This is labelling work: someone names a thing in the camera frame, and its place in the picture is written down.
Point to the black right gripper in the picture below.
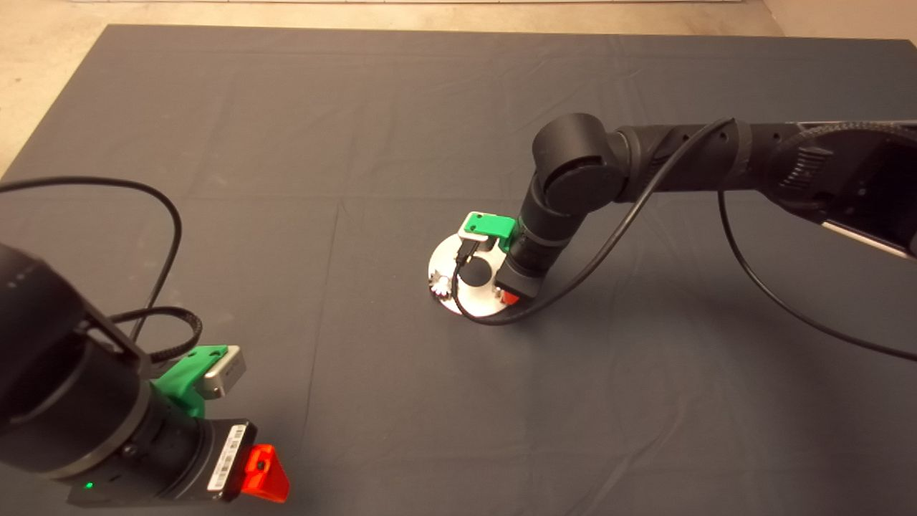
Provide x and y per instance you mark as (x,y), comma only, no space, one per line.
(530,265)

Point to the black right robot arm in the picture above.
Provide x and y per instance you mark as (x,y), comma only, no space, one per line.
(577,165)

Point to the dark grey table cloth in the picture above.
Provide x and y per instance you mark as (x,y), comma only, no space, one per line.
(358,143)

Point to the round metal plate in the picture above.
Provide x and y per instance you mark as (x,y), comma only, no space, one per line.
(440,261)

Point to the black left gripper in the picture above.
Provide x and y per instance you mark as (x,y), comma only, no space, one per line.
(179,459)

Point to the silver camera box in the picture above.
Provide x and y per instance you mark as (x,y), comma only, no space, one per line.
(226,373)
(466,223)

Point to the silver right camera box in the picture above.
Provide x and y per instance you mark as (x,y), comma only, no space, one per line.
(466,223)

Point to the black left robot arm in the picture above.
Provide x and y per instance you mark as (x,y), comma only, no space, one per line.
(43,344)

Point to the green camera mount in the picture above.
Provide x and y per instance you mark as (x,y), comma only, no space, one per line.
(178,380)
(491,226)

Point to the small steel gear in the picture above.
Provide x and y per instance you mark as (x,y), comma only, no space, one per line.
(438,287)

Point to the silver left camera box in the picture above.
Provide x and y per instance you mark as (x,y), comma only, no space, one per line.
(226,373)

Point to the green left camera mount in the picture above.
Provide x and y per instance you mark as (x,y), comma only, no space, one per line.
(178,380)

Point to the green right camera mount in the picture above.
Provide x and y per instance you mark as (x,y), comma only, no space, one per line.
(491,226)

